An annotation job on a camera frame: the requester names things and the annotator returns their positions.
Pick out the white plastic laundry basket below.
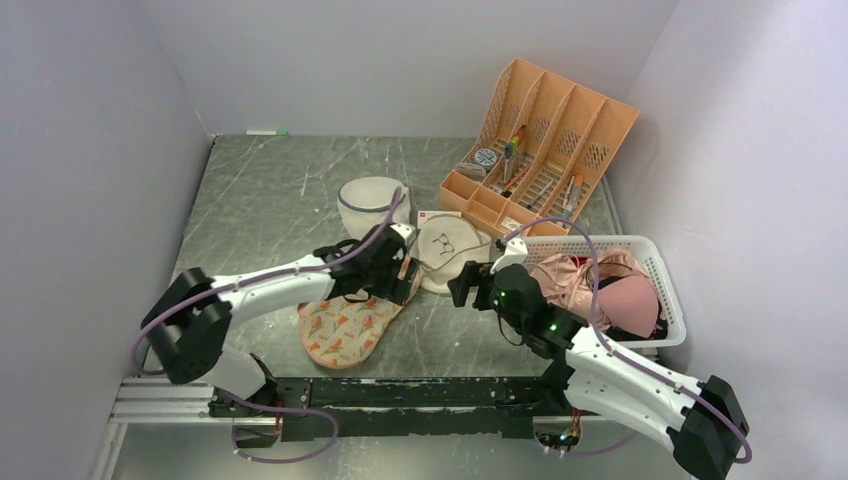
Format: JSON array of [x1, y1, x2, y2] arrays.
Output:
[[496, 235, 686, 349]]

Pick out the orange plastic file organizer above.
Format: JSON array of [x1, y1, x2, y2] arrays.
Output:
[[439, 58, 640, 236]]

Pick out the small white red card box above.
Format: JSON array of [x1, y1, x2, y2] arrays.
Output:
[[416, 210, 462, 229]]

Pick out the pink satin bra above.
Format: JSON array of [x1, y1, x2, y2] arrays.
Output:
[[530, 248, 644, 320]]

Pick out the multicolour marker pen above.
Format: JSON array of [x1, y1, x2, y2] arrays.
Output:
[[502, 136, 519, 183]]

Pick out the dusty pink bra cup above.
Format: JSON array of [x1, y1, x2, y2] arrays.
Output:
[[597, 274, 661, 340]]

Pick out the blue white round tin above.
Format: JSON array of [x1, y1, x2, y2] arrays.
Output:
[[473, 148, 499, 172]]

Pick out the orange capped pen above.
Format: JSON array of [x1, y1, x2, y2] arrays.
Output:
[[563, 174, 583, 217]]

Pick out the green white marker pen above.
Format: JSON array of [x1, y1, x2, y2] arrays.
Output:
[[245, 130, 289, 137]]

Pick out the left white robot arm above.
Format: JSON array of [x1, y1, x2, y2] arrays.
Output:
[[140, 223, 417, 416]]

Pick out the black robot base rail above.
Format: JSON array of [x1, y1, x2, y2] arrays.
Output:
[[208, 377, 572, 442]]

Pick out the white blue-trimmed mesh laundry bag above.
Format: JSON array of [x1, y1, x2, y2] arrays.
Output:
[[337, 176, 411, 239]]

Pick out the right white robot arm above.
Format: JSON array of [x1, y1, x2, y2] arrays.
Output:
[[448, 261, 753, 479]]

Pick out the cream embroidered mesh laundry bag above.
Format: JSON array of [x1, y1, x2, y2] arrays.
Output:
[[413, 216, 493, 294]]

